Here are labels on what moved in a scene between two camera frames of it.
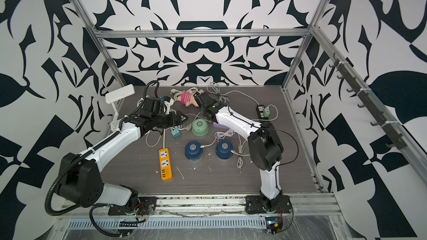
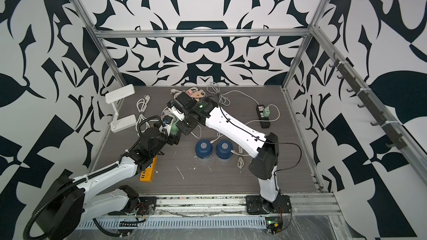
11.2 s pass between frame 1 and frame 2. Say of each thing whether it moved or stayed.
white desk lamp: stayed
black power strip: stayed
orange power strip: moved
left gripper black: moved
